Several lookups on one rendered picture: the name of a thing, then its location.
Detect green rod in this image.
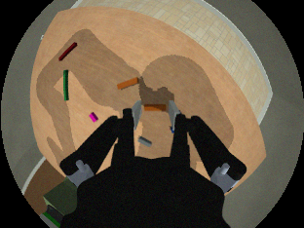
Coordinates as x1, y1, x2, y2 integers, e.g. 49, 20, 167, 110
63, 70, 69, 100

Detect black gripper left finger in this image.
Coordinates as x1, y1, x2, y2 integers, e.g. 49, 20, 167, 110
59, 100, 142, 200

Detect dark red rod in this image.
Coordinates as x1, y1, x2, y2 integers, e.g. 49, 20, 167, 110
58, 42, 77, 61

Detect orange rod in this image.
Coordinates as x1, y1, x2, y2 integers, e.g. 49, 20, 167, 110
144, 104, 167, 111
117, 77, 139, 90

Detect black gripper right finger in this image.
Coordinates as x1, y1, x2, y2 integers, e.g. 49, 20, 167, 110
163, 100, 247, 202

